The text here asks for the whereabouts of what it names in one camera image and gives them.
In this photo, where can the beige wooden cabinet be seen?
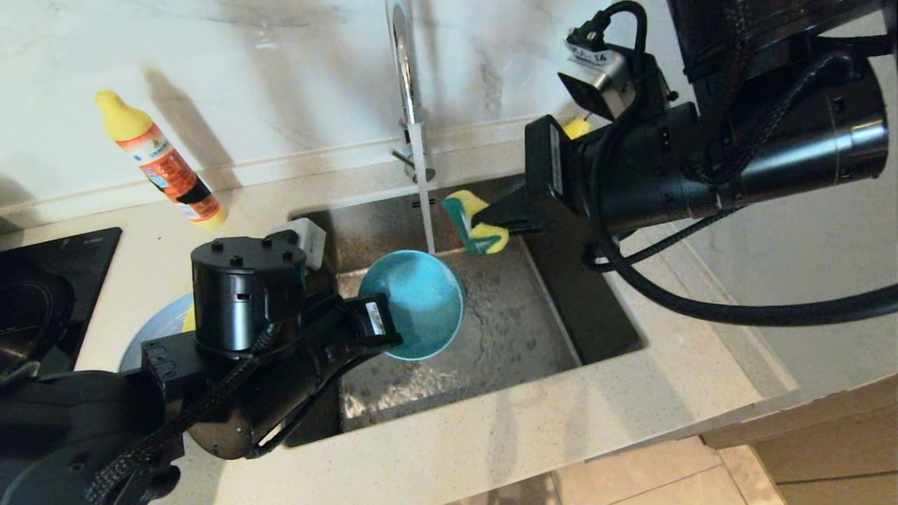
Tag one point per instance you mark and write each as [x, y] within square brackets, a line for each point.
[828, 442]

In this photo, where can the blue-grey plate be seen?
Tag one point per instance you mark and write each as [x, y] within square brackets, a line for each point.
[158, 330]

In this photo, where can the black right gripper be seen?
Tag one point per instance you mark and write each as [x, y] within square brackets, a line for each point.
[645, 175]

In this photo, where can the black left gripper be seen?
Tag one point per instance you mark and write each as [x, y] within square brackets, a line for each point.
[351, 330]

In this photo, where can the orange dish soap bottle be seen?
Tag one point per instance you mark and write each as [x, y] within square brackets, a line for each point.
[165, 165]

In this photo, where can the chrome kitchen faucet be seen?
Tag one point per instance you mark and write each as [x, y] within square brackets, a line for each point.
[403, 70]

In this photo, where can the black induction cooktop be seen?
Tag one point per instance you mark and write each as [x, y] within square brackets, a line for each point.
[42, 294]

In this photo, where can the yellow pear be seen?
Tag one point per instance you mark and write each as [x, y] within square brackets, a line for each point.
[579, 128]

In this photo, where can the yellow and green sponge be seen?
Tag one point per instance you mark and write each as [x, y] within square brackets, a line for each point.
[463, 205]

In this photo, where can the white framed wrist camera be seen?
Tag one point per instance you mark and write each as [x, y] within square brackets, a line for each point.
[309, 242]

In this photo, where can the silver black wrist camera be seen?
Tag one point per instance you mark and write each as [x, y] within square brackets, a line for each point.
[603, 77]

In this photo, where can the stainless steel sink basin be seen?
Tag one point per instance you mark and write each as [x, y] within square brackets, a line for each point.
[533, 330]

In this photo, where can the yellow-green bowl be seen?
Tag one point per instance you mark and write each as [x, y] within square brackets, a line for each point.
[189, 321]

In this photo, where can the teal bowl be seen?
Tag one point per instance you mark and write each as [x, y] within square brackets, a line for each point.
[421, 301]

